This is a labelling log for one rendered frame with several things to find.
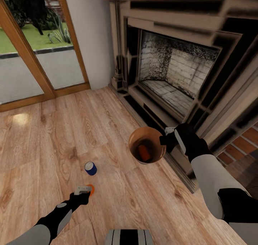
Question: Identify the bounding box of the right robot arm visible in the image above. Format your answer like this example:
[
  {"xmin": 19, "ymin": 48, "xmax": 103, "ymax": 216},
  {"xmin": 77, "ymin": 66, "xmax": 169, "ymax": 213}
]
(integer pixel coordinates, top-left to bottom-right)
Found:
[{"xmin": 159, "ymin": 124, "xmax": 258, "ymax": 245}]

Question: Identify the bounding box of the trash can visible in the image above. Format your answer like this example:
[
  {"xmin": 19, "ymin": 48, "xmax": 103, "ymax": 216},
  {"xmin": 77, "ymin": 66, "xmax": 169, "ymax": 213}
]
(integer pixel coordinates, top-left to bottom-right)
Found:
[{"xmin": 128, "ymin": 127, "xmax": 167, "ymax": 164}]

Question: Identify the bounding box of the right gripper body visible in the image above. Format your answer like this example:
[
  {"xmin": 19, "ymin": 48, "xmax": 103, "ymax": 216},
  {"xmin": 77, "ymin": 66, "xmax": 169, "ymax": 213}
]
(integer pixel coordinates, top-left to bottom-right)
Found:
[{"xmin": 159, "ymin": 134, "xmax": 179, "ymax": 145}]

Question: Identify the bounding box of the can of soda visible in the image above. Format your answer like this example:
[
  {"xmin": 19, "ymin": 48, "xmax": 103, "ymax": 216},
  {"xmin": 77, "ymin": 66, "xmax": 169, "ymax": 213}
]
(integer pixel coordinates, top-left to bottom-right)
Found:
[
  {"xmin": 138, "ymin": 144, "xmax": 152, "ymax": 163},
  {"xmin": 85, "ymin": 161, "xmax": 97, "ymax": 176},
  {"xmin": 88, "ymin": 184, "xmax": 95, "ymax": 196}
]

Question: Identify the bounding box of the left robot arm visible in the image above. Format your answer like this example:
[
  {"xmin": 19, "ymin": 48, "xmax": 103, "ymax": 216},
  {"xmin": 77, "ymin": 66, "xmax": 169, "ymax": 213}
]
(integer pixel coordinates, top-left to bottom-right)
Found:
[{"xmin": 6, "ymin": 185, "xmax": 92, "ymax": 245}]

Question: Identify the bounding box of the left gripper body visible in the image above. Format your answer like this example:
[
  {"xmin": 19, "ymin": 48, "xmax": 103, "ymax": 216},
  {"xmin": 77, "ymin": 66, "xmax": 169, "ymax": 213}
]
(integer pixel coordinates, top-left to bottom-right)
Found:
[{"xmin": 70, "ymin": 192, "xmax": 90, "ymax": 208}]

